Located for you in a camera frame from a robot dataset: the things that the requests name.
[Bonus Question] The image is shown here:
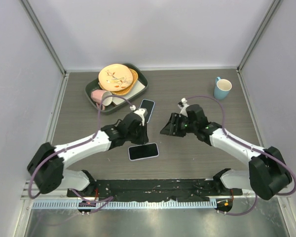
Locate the white cable duct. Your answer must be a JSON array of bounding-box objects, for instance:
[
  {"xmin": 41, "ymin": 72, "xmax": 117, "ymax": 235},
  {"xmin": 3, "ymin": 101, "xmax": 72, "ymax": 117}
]
[{"xmin": 32, "ymin": 199, "xmax": 217, "ymax": 210}]

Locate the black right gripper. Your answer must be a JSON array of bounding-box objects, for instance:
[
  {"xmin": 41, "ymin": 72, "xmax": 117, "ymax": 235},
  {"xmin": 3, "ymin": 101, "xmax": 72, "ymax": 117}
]
[{"xmin": 160, "ymin": 113, "xmax": 197, "ymax": 138}]

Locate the white paper sheet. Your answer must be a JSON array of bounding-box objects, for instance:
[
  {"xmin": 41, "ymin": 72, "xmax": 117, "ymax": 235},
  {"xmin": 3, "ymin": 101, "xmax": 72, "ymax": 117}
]
[{"xmin": 112, "ymin": 81, "xmax": 145, "ymax": 106}]

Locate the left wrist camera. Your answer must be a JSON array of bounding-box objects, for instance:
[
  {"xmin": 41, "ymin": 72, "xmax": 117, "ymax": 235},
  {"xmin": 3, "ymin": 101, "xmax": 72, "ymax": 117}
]
[{"xmin": 130, "ymin": 105, "xmax": 148, "ymax": 126}]

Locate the woven orange plate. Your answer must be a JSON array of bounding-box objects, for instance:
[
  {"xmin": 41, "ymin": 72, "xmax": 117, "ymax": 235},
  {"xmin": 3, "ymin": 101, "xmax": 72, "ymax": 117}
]
[{"xmin": 98, "ymin": 68, "xmax": 139, "ymax": 95}]

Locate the dark blue phone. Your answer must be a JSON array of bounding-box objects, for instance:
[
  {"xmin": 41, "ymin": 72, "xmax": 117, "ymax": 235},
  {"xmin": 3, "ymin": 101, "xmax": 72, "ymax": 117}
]
[{"xmin": 140, "ymin": 99, "xmax": 154, "ymax": 121}]

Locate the floral cream plate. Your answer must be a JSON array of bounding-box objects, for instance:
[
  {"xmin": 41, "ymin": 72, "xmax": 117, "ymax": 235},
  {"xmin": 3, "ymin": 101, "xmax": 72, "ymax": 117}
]
[{"xmin": 98, "ymin": 64, "xmax": 133, "ymax": 92}]

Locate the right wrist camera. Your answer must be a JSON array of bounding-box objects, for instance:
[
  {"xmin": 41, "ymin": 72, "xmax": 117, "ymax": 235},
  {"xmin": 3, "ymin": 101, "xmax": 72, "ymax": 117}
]
[{"xmin": 178, "ymin": 98, "xmax": 189, "ymax": 117}]

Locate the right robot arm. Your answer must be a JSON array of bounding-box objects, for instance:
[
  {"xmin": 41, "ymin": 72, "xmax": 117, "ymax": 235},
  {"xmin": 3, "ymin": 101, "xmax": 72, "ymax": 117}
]
[{"xmin": 160, "ymin": 104, "xmax": 292, "ymax": 200}]

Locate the white-edged phone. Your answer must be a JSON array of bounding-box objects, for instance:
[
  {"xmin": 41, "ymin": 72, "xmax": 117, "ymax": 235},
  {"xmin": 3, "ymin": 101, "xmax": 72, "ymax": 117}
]
[{"xmin": 128, "ymin": 143, "xmax": 159, "ymax": 161}]

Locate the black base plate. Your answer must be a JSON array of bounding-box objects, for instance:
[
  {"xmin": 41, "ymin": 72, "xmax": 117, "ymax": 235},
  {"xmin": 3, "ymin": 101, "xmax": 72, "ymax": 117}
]
[{"xmin": 81, "ymin": 179, "xmax": 243, "ymax": 202}]

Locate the dark green tray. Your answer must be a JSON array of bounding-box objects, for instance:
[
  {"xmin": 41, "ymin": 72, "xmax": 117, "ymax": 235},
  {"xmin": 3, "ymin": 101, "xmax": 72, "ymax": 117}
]
[{"xmin": 85, "ymin": 63, "xmax": 148, "ymax": 115}]

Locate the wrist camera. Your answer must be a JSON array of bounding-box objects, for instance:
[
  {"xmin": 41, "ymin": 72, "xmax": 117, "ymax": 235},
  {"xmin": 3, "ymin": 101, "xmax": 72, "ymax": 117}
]
[
  {"xmin": 130, "ymin": 105, "xmax": 148, "ymax": 126},
  {"xmin": 178, "ymin": 98, "xmax": 189, "ymax": 117}
]

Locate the pink mug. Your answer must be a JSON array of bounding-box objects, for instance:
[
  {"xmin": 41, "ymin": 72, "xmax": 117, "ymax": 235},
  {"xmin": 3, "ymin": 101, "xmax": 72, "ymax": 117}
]
[{"xmin": 91, "ymin": 89, "xmax": 112, "ymax": 110}]

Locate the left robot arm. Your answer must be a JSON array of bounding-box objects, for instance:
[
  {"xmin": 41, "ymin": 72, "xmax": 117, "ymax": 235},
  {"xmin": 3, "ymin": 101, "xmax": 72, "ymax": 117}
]
[{"xmin": 27, "ymin": 108, "xmax": 148, "ymax": 199}]

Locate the blue mug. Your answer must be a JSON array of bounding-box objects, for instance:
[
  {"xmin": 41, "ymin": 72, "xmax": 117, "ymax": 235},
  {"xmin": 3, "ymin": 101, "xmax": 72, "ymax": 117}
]
[{"xmin": 214, "ymin": 77, "xmax": 232, "ymax": 100}]

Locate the light blue phone case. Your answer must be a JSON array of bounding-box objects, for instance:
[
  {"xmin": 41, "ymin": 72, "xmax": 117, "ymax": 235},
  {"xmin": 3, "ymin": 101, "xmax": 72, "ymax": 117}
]
[{"xmin": 139, "ymin": 99, "xmax": 155, "ymax": 123}]

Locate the lavender phone case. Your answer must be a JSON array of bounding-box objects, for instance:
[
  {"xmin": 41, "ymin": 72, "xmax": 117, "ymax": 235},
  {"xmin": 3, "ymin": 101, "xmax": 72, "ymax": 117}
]
[{"xmin": 127, "ymin": 142, "xmax": 160, "ymax": 161}]

